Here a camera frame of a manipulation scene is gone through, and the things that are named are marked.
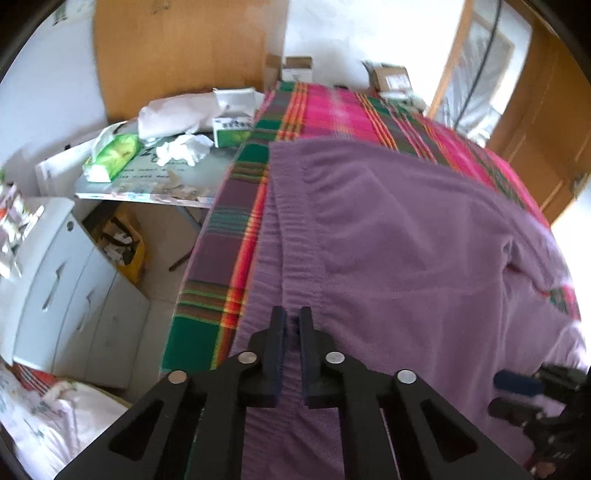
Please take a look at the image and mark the purple fleece sweater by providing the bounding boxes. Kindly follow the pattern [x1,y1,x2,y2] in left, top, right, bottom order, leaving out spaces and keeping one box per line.
[231,137,588,463]

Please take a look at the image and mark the yellow bag under table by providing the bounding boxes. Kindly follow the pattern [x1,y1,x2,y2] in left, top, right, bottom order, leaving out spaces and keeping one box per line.
[97,207,147,286]

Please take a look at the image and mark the grey drawer cabinet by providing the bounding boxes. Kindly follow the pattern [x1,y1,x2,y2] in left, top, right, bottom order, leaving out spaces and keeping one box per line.
[1,197,149,389]

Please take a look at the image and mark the crumpled white tissues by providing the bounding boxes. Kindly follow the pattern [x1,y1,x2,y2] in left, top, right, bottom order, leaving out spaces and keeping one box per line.
[155,134,214,167]

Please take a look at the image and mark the brown cardboard box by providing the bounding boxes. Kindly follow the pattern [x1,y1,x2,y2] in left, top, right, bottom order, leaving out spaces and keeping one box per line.
[370,66,412,93]

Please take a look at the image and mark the glass side table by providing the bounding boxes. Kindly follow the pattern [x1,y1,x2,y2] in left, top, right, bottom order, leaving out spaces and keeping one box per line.
[73,133,242,273]

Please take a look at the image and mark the small white cardboard box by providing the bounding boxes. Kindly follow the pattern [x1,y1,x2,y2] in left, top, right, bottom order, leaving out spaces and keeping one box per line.
[281,56,314,83]

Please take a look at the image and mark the pink plaid bed cover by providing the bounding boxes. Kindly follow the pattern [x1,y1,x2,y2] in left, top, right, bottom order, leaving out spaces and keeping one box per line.
[161,83,583,381]

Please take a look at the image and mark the green medicine box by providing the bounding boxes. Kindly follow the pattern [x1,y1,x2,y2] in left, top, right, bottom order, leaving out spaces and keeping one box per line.
[212,116,252,149]

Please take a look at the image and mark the wooden door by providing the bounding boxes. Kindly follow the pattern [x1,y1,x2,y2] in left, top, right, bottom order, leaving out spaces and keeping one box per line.
[487,1,590,223]

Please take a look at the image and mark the green tissue pack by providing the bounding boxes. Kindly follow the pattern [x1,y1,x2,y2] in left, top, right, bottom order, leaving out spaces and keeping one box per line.
[82,122,143,183]

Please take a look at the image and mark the floral white bedsheet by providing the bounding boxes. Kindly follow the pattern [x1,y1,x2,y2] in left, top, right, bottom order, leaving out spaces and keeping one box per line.
[1,365,130,479]

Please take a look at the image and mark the wooden wardrobe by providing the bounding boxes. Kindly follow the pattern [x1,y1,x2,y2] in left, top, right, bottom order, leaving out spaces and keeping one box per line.
[93,0,288,122]

